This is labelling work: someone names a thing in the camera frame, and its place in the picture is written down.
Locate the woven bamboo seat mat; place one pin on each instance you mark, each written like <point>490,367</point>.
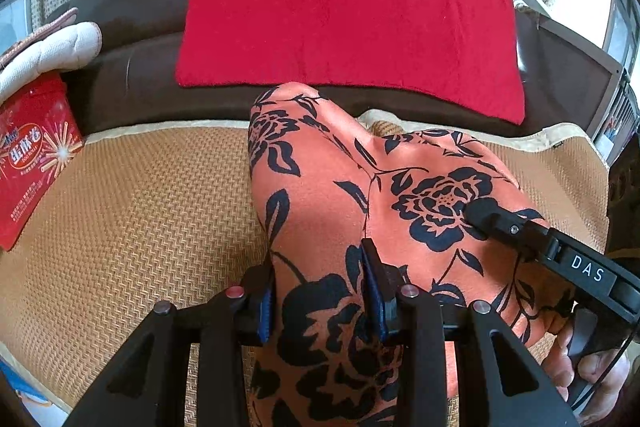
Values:
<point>159,211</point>

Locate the orange floral patterned garment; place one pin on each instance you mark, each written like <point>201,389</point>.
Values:
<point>321,184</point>

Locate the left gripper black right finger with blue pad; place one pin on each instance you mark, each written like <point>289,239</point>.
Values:
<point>499,382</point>

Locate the red folded cloth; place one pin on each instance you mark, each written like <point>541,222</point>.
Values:
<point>460,51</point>

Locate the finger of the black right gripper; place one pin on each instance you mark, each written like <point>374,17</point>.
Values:
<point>518,229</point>

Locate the grey framed side cabinet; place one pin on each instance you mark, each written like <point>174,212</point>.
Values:
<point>567,78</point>

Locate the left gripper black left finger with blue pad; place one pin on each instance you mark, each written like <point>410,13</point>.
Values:
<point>144,383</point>

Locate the person right hand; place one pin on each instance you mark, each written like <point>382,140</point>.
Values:
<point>585,376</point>

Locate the blue item under mat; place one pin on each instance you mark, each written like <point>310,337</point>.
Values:
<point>23,389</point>

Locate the white plush pillow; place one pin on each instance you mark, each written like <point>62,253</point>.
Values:
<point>68,48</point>

